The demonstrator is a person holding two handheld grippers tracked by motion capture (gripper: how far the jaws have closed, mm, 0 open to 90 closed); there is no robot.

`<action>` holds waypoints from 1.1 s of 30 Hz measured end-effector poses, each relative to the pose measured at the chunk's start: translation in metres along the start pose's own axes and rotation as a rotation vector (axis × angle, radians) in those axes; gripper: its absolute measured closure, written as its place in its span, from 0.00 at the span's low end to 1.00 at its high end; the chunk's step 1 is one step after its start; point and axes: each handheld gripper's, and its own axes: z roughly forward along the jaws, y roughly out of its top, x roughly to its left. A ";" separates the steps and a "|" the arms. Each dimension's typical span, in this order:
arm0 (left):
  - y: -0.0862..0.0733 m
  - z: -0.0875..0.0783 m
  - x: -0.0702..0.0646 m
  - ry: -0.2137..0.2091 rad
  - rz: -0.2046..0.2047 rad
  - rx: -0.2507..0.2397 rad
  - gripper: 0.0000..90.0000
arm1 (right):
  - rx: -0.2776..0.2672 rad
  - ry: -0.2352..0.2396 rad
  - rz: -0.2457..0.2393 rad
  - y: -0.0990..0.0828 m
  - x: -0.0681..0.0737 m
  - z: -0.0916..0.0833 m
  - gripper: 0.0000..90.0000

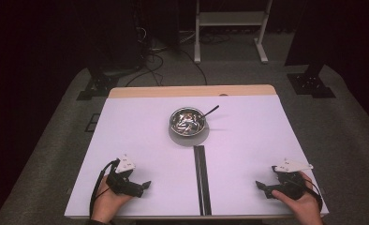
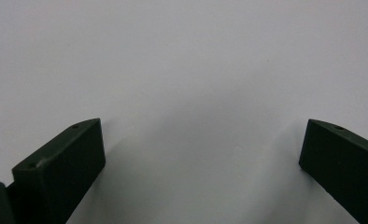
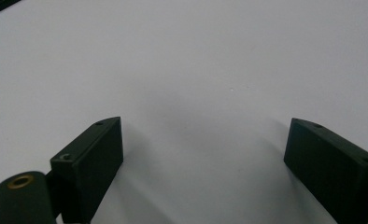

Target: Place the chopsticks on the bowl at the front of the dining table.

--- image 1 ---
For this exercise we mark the white metal stand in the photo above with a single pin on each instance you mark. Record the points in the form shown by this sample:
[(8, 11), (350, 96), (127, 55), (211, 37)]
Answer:
[(231, 18)]

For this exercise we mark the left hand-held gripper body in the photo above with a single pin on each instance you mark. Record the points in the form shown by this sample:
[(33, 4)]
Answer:
[(121, 182)]

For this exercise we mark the black stand base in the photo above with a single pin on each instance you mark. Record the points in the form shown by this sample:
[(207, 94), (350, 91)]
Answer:
[(310, 84), (100, 86)]

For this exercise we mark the metal bowl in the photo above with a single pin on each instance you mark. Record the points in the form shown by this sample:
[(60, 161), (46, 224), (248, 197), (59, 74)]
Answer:
[(187, 123)]

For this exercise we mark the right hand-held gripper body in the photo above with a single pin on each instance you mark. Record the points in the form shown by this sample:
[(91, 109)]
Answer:
[(292, 184)]

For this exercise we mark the person's right hand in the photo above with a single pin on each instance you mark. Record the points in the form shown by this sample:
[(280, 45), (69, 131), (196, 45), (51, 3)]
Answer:
[(304, 209)]

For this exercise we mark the white table mat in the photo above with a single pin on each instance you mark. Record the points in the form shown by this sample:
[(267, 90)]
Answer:
[(135, 131)]

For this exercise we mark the person's left hand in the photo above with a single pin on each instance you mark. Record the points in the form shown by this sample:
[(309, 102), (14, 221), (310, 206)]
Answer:
[(106, 203)]

